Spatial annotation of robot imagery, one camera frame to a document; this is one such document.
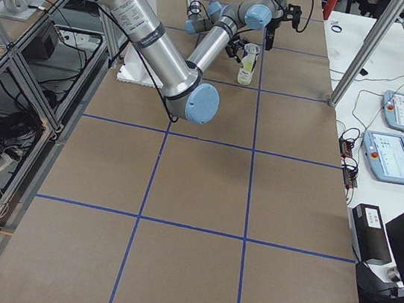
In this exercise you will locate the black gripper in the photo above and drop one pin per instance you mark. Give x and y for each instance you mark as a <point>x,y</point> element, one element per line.
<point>271,30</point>
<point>234,49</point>

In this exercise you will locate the white blue tennis ball can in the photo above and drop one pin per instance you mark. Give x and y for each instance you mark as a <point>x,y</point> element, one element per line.
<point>248,63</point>

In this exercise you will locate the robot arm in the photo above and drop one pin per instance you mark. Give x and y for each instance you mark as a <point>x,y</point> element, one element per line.
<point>202,19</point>
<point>184,93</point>

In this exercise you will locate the grey USB hub right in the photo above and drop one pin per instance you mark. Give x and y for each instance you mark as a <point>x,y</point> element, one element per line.
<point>349,177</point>

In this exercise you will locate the teach pendant near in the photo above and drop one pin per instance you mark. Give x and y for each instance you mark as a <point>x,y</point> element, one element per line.
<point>384,154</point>

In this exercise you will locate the black box with label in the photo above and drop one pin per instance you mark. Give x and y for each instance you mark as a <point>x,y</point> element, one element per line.
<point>371,245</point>

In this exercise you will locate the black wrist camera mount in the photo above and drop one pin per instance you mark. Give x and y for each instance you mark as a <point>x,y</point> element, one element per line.
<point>292,13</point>

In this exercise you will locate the aluminium frame post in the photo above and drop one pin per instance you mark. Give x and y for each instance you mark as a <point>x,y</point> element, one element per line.
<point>371,41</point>

